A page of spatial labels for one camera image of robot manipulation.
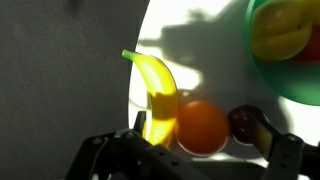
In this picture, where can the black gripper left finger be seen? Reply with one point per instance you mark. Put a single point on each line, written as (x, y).
(140, 124)

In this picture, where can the green plastic bowl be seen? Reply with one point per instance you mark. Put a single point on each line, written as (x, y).
(283, 83)

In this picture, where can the dark red toy plum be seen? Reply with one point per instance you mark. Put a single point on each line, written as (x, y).
(238, 123)

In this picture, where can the orange toy fruit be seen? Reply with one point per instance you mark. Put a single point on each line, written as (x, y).
(201, 128)

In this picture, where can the yellow toy banana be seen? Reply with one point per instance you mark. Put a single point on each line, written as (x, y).
(160, 86)

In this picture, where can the orange-yellow fruit in bowl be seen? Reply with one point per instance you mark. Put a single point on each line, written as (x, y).
(311, 50)

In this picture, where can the yellow orange toy peach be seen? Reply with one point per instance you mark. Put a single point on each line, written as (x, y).
(280, 30)

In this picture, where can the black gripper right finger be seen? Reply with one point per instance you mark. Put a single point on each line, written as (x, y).
(265, 138)

